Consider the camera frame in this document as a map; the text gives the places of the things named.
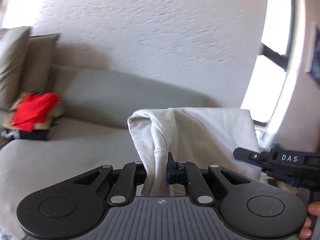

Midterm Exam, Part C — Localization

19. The grey sofa back cushion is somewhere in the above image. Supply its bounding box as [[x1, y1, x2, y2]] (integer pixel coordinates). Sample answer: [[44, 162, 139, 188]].
[[50, 66, 223, 130]]

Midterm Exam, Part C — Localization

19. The light beige throw pillow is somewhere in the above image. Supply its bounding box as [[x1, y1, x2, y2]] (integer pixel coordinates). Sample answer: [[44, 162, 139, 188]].
[[0, 26, 32, 111]]

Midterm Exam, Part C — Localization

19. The red garment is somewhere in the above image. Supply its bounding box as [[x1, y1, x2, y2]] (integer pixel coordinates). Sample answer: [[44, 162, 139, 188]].
[[12, 92, 60, 132]]

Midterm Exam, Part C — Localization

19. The window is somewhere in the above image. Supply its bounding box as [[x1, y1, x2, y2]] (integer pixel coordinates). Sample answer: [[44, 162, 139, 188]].
[[240, 0, 294, 128]]

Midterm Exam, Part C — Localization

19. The person's right hand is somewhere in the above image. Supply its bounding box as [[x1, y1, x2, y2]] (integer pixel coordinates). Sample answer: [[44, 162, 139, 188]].
[[299, 200, 320, 239]]

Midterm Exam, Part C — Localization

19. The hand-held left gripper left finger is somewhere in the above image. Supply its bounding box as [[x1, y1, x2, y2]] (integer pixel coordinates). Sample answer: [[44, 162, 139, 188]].
[[70, 161, 148, 207]]

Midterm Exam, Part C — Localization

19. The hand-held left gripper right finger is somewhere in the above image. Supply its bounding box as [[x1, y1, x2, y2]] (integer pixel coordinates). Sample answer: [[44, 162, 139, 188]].
[[167, 152, 253, 206]]

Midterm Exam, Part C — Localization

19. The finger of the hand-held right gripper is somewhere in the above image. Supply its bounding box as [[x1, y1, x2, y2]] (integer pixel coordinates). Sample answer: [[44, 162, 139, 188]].
[[233, 147, 263, 165]]

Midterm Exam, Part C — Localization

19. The white t-shirt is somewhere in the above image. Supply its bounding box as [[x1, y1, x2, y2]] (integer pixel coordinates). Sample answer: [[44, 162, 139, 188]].
[[127, 107, 261, 198]]

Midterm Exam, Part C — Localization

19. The beige patterned garment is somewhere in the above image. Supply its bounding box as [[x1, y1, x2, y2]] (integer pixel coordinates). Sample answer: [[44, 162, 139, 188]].
[[7, 92, 65, 130]]

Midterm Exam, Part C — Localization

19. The grey sofa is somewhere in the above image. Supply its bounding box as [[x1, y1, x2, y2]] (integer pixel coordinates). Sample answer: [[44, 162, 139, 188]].
[[0, 65, 263, 240]]

